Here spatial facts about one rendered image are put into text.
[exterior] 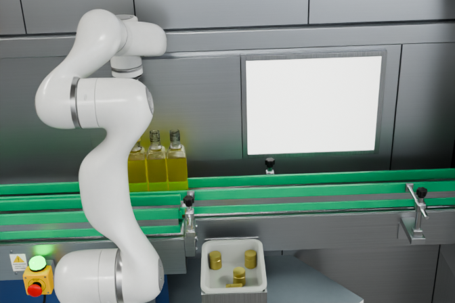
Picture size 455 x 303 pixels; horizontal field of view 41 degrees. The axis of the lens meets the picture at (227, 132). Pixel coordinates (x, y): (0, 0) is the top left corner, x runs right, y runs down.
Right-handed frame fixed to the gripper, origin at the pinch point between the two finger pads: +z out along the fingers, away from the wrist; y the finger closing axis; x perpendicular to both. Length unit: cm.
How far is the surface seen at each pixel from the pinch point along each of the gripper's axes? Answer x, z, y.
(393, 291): 85, 76, -14
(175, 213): 11.1, 21.0, 13.7
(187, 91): 15.3, -5.3, -12.0
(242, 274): 29, 35, 24
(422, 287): 95, 75, -14
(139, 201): 0.3, 21.4, 6.2
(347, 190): 61, 21, 5
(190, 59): 16.9, -15.2, -12.0
